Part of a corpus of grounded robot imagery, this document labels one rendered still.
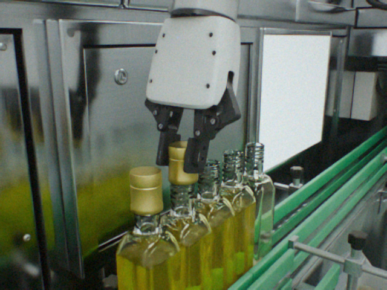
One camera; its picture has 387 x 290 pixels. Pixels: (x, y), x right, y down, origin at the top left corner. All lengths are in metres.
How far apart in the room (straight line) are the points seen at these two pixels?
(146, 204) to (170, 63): 0.16
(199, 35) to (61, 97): 0.18
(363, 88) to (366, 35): 0.22
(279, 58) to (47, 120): 0.58
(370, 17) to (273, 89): 0.63
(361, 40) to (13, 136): 1.20
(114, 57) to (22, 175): 0.19
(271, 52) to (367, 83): 0.75
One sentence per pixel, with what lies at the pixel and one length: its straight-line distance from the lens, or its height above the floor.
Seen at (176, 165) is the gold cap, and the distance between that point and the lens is 0.44.
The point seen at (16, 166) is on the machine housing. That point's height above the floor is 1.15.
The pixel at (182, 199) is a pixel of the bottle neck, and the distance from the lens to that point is 0.46.
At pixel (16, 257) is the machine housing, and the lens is 0.55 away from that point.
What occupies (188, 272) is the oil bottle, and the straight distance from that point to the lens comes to 0.48.
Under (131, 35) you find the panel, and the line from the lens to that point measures 0.55.
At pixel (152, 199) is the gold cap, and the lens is 0.41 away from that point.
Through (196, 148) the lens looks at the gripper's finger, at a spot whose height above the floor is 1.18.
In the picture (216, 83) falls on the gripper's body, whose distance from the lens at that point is 0.41.
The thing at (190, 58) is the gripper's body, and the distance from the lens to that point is 0.43.
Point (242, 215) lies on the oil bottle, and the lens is 0.56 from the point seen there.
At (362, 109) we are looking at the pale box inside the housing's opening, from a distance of 1.61.
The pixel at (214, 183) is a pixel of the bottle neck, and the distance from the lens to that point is 0.50.
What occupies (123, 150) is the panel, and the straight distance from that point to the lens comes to 0.56.
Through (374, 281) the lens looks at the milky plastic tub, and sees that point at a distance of 0.91.
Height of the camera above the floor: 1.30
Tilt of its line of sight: 16 degrees down
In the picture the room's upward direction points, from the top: straight up
